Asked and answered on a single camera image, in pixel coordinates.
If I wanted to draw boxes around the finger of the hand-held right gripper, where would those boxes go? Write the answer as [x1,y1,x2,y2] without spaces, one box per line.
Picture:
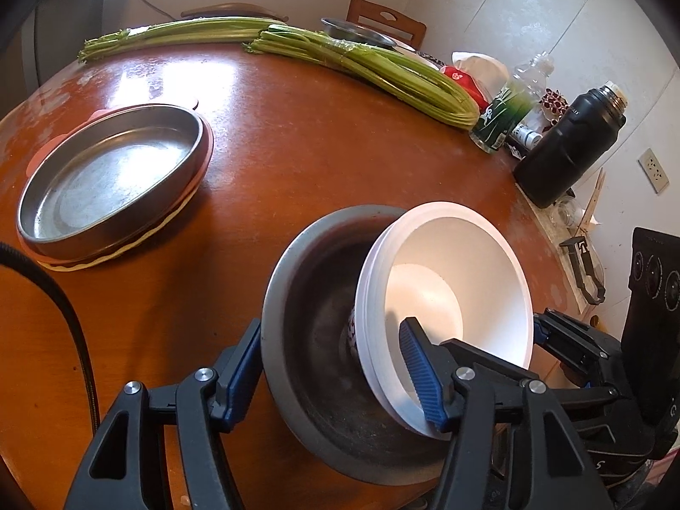
[533,308,623,390]

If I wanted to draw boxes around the glass jar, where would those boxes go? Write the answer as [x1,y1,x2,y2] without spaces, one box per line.
[550,195,580,229]

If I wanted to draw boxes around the white plastic bag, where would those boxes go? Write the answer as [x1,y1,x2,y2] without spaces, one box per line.
[451,52,511,96]

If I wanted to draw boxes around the shallow steel plate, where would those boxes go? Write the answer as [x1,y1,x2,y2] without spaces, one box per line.
[16,103,205,261]

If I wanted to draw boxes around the wooden sticks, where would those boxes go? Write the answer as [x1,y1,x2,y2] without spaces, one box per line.
[576,169,606,237]

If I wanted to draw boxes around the black thermos flask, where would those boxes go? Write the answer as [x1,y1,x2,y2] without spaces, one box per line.
[513,81,628,209]

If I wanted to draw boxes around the red patterned item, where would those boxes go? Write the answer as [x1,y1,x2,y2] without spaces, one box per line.
[539,88,569,118]

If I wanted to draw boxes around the black cable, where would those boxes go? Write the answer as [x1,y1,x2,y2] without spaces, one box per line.
[0,241,102,436]

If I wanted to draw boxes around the wooden chair with cutout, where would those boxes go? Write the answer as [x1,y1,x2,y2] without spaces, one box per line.
[346,0,427,48]

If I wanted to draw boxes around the black clamp tool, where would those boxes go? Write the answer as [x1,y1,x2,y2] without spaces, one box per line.
[559,236,607,305]

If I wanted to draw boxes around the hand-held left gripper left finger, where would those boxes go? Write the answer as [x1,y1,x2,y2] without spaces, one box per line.
[64,319,264,510]

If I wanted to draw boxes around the small steel bowl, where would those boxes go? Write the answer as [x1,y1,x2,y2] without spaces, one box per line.
[320,17,397,48]

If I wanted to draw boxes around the yellow shell-shaped plate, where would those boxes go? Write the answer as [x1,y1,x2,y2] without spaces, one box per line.
[40,186,195,273]

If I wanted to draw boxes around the white ceramic bowl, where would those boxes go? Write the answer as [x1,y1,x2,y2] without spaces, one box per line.
[393,45,442,70]

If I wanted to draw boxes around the wall socket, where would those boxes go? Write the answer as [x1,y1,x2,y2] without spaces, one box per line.
[637,147,671,195]

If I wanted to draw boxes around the green label plastic bottle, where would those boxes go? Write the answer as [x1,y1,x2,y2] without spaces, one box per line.
[470,52,548,155]

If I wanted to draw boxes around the red packet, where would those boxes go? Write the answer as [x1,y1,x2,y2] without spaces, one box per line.
[441,65,492,112]

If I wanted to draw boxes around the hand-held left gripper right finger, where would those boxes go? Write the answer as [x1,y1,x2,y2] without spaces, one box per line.
[398,317,612,510]

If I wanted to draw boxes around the curved-back wooden chair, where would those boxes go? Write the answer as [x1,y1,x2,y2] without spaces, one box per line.
[181,3,282,19]

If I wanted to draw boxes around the small white bottle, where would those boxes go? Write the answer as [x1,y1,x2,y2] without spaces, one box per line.
[511,122,543,148]

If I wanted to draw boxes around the large steel bowl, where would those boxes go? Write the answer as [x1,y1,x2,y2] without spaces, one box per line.
[260,204,463,487]

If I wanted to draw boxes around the long celery bunch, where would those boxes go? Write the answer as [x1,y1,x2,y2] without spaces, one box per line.
[78,17,277,63]

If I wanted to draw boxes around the thick celery bunch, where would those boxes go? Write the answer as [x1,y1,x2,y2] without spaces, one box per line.
[243,24,482,129]

